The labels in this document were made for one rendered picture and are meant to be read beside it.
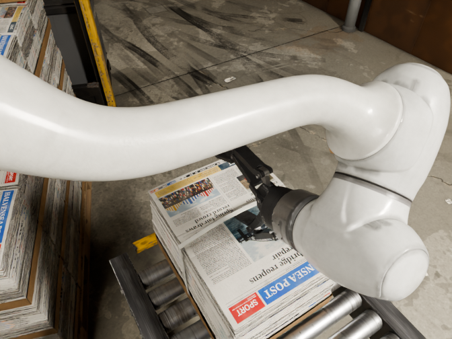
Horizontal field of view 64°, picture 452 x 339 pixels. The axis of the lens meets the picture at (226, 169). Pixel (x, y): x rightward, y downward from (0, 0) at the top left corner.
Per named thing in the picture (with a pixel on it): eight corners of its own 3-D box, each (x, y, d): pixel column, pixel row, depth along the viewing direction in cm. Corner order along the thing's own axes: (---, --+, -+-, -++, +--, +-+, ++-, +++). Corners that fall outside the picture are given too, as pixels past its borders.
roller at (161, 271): (140, 292, 97) (132, 275, 98) (280, 218, 114) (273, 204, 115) (141, 292, 92) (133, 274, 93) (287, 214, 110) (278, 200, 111)
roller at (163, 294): (144, 296, 89) (152, 315, 89) (294, 216, 106) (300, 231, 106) (141, 292, 93) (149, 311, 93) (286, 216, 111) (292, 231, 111)
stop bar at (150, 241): (132, 245, 100) (130, 241, 99) (260, 184, 116) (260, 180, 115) (136, 254, 98) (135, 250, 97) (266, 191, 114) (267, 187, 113)
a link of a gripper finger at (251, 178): (259, 206, 63) (261, 202, 62) (226, 158, 67) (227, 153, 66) (277, 197, 64) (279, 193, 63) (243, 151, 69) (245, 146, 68)
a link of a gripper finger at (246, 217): (259, 216, 73) (259, 219, 73) (241, 206, 79) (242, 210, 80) (246, 222, 72) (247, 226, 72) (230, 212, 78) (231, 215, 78)
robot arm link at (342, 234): (326, 267, 56) (360, 188, 56) (420, 325, 42) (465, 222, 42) (275, 251, 50) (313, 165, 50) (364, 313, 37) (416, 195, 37)
